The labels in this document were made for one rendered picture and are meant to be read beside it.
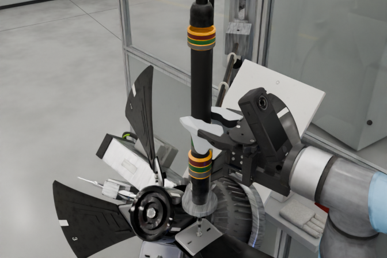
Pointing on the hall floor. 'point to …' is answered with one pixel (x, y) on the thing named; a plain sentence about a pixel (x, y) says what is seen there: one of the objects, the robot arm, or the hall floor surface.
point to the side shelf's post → (282, 245)
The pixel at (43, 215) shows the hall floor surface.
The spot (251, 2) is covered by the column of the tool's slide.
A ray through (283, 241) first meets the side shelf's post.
